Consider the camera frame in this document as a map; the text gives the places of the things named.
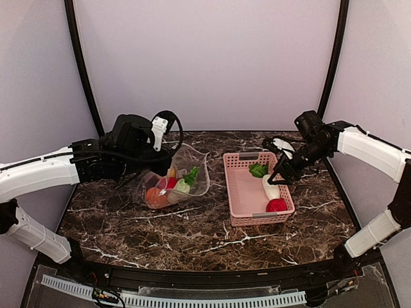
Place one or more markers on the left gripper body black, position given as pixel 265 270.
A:
pixel 136 162

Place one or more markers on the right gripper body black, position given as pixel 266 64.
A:
pixel 314 154

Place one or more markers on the red toy fruit front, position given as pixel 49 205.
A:
pixel 276 205

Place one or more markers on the pink perforated plastic basket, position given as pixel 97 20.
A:
pixel 247 197

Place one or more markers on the orange toy fruit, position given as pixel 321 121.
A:
pixel 154 199

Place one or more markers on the red toy apple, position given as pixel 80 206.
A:
pixel 171 183

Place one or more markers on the white toy radish with leaves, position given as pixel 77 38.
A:
pixel 183 187

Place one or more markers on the clear zip top bag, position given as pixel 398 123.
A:
pixel 185 159

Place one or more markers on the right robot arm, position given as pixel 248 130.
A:
pixel 323 140

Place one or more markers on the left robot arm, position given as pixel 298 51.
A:
pixel 79 163

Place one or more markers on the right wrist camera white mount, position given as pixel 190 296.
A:
pixel 277 145

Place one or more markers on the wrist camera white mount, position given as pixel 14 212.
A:
pixel 159 127
pixel 277 145

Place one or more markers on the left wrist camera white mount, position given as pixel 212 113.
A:
pixel 159 127

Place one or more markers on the right black frame post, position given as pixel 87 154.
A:
pixel 334 58

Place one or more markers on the black frame post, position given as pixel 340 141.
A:
pixel 334 58
pixel 81 66

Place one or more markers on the black front rail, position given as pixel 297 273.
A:
pixel 306 276

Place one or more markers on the white slotted cable duct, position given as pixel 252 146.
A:
pixel 167 298

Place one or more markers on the left black frame post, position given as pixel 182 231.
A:
pixel 81 66

